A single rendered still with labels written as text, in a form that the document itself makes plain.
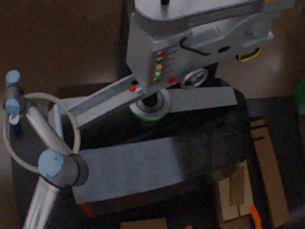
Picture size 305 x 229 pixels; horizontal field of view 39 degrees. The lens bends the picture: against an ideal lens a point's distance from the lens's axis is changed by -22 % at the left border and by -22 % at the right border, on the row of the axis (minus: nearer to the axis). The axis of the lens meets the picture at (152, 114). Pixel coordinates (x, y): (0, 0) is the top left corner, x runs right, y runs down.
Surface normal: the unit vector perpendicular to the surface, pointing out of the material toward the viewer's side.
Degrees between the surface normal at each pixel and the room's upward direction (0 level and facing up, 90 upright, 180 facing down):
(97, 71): 0
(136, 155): 45
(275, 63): 0
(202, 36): 4
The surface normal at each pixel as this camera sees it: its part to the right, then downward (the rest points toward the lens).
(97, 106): -0.05, -0.43
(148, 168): 0.22, 0.26
